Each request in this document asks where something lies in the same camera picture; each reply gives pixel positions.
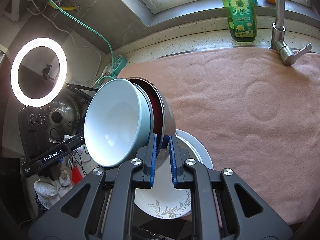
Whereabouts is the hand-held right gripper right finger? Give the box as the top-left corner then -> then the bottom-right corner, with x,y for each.
169,135 -> 293,240

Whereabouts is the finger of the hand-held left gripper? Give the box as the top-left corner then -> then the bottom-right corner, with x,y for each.
64,132 -> 87,153

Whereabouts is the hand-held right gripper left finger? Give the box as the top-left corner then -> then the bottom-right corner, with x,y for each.
29,134 -> 158,240

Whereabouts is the white plate grey vine print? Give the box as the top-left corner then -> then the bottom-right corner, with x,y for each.
134,135 -> 200,218

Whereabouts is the light blue bowl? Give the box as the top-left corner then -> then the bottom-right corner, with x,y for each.
84,78 -> 153,168

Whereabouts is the large stainless steel bowl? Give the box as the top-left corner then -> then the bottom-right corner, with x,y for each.
125,76 -> 177,178

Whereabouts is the small red steel bowl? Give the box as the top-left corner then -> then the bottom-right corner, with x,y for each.
127,79 -> 164,140

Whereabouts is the person's left hand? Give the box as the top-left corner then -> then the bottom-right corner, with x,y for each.
34,169 -> 74,212

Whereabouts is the stainless steel pot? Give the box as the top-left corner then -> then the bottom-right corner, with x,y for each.
47,94 -> 80,140

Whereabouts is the red packet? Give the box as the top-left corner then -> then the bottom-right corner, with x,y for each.
71,166 -> 84,186

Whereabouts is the black tripod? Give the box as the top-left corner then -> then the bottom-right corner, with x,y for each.
65,82 -> 99,103

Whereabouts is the person's dark clothing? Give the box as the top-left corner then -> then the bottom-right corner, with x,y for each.
131,226 -> 173,240

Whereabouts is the pink towel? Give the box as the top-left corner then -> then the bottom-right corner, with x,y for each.
117,47 -> 320,233

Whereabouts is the green dish soap bottle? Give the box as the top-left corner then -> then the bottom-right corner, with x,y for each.
216,0 -> 258,42

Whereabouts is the chrome kitchen faucet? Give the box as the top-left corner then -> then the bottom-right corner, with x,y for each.
269,0 -> 313,67

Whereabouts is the teal green hose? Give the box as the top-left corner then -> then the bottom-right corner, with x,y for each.
49,0 -> 127,85

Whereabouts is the white ring light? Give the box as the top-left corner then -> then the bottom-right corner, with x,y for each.
10,37 -> 67,107

